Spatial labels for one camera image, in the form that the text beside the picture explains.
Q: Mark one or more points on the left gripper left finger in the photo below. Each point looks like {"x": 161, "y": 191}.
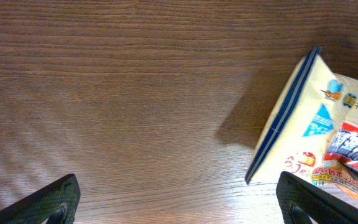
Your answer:
{"x": 54, "y": 203}

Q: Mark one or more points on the yellow wet wipes pack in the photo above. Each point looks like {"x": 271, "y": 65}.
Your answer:
{"x": 312, "y": 131}

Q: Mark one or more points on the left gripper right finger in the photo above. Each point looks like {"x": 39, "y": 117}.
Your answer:
{"x": 302, "y": 202}

